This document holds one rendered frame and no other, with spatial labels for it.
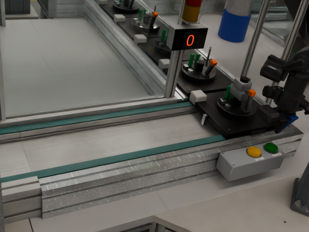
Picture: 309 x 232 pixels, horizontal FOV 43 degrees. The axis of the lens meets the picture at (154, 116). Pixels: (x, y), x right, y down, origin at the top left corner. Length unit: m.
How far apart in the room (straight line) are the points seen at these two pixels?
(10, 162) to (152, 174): 0.39
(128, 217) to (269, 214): 0.41
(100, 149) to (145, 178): 0.18
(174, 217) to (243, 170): 0.26
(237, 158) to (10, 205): 0.65
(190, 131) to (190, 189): 0.23
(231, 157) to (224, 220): 0.19
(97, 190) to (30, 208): 0.17
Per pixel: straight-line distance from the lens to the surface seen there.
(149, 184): 1.14
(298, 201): 1.27
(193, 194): 1.19
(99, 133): 1.26
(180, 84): 1.50
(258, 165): 1.25
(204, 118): 1.35
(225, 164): 1.20
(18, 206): 1.04
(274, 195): 1.30
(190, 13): 1.24
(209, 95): 1.46
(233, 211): 1.19
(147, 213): 1.11
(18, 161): 1.16
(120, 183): 1.08
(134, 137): 1.26
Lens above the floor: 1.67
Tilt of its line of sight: 33 degrees down
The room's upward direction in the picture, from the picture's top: 10 degrees clockwise
